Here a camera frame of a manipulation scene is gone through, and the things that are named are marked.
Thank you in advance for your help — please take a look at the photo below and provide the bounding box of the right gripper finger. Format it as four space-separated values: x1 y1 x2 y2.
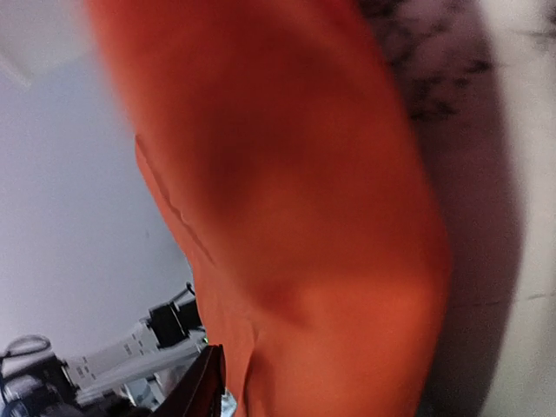
151 345 226 417

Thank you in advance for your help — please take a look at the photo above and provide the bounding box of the orange t-shirt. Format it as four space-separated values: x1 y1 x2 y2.
86 1 450 416

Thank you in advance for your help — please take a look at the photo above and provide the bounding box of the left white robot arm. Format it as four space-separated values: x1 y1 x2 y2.
1 287 206 416

